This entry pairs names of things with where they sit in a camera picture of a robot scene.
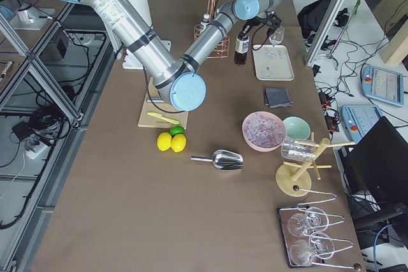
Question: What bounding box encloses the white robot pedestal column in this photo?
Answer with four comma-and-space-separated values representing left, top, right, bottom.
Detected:
115, 0, 175, 76

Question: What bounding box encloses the left whole yellow lemon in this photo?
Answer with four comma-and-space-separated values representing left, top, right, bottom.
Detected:
156, 132, 172, 152

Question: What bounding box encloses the wooden cutting board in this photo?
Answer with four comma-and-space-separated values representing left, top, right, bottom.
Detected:
138, 77, 189, 129

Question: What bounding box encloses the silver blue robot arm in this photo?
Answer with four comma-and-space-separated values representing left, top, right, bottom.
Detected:
62, 0, 283, 111

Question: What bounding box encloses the aluminium frame post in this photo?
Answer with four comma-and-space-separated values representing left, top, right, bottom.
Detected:
305, 0, 344, 68

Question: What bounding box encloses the upright wine glass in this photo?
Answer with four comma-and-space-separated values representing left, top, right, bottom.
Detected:
266, 26, 285, 58

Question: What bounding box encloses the upper hanging wine glass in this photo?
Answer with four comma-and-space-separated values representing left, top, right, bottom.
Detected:
287, 207, 329, 238

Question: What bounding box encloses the white rectangular tray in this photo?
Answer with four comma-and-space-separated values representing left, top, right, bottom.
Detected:
252, 45, 295, 81

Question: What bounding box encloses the steel metal scoop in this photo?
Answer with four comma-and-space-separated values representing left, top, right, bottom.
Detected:
191, 149, 244, 171

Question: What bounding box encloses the pink bowl with ice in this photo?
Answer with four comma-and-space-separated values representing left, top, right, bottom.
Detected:
242, 111, 286, 152

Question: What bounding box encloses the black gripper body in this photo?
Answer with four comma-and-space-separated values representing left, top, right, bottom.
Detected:
239, 13, 281, 39

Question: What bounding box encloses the black monitor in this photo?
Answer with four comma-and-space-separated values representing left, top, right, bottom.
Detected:
344, 117, 407, 204

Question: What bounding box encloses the black bag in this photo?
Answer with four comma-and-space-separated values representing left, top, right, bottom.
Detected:
297, 0, 332, 39

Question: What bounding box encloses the green lime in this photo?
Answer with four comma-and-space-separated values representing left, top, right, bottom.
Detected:
169, 125, 184, 136

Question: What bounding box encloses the copper wire bottle basket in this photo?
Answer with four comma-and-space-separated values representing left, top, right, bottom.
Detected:
194, 0, 230, 59

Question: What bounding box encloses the hanging wine glass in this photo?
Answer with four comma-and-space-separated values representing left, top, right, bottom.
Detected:
289, 232, 335, 266
287, 207, 329, 238

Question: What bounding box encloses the lower hanging wine glass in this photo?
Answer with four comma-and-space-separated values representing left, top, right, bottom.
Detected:
289, 232, 335, 266

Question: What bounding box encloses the wooden cup drying rack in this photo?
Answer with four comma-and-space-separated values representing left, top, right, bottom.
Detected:
275, 138, 356, 197

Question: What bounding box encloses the mint green empty bowl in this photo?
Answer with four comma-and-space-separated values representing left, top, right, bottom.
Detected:
283, 117, 311, 140

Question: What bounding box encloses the teach pendant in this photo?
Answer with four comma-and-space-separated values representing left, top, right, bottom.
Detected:
361, 65, 404, 107
340, 104, 383, 143

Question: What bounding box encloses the yellow-green plastic knife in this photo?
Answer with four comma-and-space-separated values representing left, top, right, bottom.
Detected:
147, 112, 180, 125

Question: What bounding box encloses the dark grey folded cloth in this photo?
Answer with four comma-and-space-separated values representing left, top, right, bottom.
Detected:
264, 87, 293, 108

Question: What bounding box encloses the clear glass mug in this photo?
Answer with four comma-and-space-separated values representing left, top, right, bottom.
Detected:
280, 138, 318, 162

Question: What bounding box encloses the dark tray with glasses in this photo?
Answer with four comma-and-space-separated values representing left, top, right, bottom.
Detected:
277, 205, 313, 268

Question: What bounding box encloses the wire wine glass holder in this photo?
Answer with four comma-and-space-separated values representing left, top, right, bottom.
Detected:
296, 190, 345, 267

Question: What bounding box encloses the right whole yellow lemon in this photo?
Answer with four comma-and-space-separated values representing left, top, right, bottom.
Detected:
170, 134, 187, 153

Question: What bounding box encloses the upper teach pendant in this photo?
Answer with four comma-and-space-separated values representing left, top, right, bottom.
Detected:
361, 65, 404, 107

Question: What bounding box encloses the tea bottle brown liquid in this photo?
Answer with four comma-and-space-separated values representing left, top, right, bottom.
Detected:
234, 34, 249, 66

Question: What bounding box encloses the lower teach pendant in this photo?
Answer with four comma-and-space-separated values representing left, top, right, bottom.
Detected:
340, 104, 383, 143

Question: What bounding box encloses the whole yellow lemon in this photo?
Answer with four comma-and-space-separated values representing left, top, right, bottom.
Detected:
156, 132, 172, 152
170, 134, 187, 153

